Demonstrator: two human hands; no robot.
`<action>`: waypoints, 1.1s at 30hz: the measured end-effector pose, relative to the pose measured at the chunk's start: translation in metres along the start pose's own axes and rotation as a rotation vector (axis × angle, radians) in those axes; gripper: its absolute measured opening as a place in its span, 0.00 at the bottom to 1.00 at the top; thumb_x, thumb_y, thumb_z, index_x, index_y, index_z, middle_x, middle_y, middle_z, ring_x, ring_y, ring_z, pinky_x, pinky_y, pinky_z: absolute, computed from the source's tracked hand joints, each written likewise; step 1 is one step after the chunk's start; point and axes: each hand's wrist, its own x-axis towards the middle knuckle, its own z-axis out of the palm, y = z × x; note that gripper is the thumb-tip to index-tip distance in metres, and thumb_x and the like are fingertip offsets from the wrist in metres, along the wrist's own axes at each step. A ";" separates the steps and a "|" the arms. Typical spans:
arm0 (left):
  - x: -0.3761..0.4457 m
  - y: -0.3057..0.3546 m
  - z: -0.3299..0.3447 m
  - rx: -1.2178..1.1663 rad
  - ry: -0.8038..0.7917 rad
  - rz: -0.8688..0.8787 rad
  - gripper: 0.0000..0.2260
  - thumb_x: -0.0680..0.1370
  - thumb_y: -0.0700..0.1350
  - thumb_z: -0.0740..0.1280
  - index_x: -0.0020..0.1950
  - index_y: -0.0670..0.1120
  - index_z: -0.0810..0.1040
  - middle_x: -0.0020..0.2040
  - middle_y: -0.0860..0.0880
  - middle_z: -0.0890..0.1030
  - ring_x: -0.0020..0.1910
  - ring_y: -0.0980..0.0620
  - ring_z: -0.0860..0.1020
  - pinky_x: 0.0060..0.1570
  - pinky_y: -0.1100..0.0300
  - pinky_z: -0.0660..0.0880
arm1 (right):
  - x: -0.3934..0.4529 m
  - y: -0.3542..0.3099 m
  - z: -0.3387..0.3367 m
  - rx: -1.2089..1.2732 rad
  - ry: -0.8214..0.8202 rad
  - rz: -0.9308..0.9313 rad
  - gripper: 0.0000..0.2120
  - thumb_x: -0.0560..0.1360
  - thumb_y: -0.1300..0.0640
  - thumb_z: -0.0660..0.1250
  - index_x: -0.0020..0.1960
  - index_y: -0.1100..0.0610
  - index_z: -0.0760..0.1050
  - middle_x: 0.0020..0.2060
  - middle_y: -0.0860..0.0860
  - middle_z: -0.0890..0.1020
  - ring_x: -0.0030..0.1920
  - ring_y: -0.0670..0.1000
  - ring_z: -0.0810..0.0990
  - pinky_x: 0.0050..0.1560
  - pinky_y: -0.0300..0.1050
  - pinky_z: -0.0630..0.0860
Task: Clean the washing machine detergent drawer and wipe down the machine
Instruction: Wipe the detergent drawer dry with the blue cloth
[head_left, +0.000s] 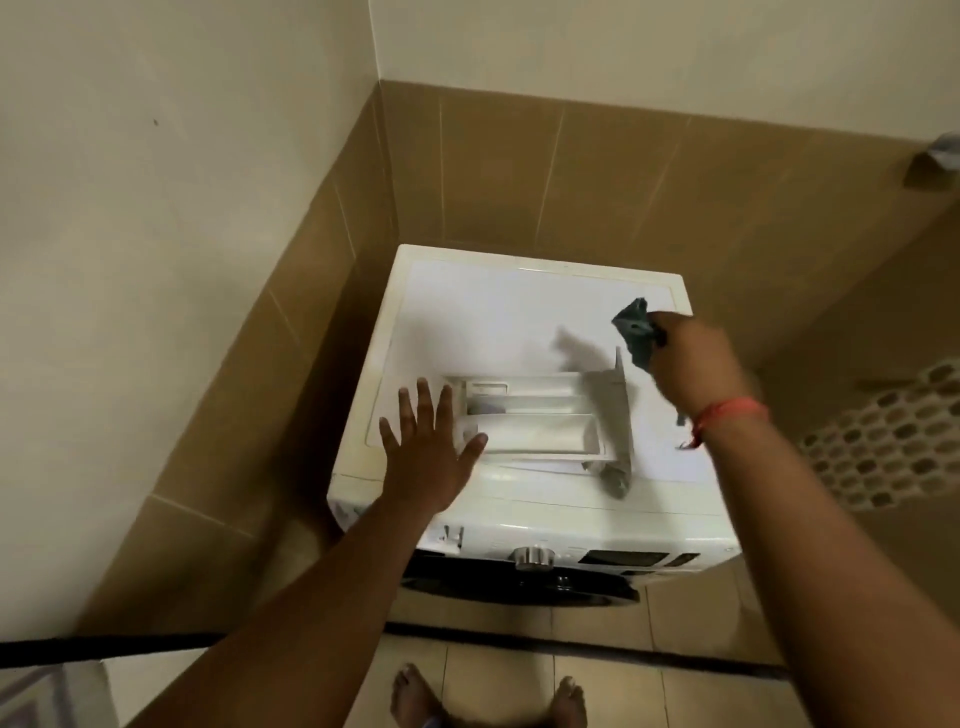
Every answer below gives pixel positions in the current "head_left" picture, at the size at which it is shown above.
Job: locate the person's right hand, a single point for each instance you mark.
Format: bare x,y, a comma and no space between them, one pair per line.
701,367

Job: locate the person's right forearm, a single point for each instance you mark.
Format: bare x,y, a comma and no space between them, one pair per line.
840,585

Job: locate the person's left foot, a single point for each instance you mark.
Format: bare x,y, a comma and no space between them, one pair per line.
415,697

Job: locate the red thread wristband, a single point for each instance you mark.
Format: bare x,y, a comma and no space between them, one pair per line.
731,411

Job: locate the person's foot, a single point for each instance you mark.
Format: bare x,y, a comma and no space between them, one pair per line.
415,697
568,705

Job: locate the person's right foot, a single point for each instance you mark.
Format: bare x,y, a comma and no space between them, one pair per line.
568,705

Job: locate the white washing machine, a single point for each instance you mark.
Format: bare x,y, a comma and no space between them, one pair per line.
487,315

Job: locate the chrome wall hook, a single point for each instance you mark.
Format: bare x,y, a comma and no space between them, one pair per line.
941,154

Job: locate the person's left forearm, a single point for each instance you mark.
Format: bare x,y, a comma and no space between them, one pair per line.
300,622

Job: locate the grey blue-striped floor mat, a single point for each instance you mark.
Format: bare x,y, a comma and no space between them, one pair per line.
45,701

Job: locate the blue cloth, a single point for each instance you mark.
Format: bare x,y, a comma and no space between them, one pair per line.
634,330

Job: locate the dark door frame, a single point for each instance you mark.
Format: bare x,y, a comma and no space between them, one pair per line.
90,651

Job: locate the person's left hand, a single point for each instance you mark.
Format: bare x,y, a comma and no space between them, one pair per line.
427,465

